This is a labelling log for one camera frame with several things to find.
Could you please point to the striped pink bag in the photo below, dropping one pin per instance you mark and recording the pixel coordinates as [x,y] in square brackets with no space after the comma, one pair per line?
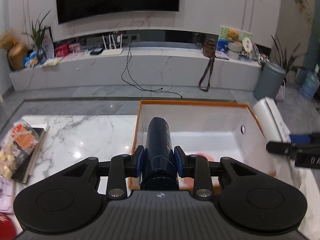
[280,96]

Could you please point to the pink device on table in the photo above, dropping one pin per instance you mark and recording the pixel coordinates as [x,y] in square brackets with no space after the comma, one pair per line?
[6,196]

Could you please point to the green potted plant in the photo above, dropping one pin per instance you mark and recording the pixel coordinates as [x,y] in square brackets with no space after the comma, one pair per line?
[38,31]

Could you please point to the blue water jug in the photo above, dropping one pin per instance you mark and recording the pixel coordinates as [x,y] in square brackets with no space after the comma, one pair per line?
[310,85]

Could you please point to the brown leather camera case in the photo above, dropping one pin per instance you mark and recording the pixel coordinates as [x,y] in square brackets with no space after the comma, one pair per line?
[208,50]

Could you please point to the red gift box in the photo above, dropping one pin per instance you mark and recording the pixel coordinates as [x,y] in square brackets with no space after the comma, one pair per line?
[62,50]

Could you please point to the teddy bear in basket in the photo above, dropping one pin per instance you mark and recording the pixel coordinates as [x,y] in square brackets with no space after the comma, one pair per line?
[234,45]

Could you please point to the tall green floor plant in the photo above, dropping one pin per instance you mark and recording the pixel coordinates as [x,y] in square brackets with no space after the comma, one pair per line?
[286,61]

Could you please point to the white rectangular box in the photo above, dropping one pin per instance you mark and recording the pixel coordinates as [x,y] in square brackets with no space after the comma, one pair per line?
[271,121]

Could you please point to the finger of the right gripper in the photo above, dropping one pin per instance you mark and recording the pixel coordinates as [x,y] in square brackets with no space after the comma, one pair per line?
[300,138]

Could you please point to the black book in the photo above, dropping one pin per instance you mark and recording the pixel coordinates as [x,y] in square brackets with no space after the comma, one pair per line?
[23,173]

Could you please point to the round white paper fan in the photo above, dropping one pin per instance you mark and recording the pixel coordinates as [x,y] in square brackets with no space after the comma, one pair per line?
[247,44]

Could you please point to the white wifi router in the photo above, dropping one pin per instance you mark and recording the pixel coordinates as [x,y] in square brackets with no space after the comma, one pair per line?
[112,47]

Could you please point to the gold vase with dried flowers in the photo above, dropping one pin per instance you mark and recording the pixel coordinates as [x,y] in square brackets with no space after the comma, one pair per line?
[16,50]

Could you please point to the orange cardboard storage box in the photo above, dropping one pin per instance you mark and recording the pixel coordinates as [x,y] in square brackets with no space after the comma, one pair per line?
[213,129]

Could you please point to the dark shampoo bottle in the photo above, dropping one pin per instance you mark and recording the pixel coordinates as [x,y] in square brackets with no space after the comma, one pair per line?
[159,172]

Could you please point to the grey-green trash bin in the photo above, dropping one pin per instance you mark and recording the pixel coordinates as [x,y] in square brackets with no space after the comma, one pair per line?
[269,82]

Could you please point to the pink cup-shaped container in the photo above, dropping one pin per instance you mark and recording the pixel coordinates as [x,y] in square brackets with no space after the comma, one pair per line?
[187,183]

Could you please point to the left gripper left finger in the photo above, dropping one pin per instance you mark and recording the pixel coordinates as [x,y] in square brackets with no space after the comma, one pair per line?
[121,167]

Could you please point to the white marble tv console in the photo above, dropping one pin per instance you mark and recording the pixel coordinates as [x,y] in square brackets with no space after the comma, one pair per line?
[147,66]

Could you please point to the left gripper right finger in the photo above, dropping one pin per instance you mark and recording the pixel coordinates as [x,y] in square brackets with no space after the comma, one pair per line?
[203,187]

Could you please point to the snack package in plastic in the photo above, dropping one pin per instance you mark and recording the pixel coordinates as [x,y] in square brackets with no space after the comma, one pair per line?
[16,146]

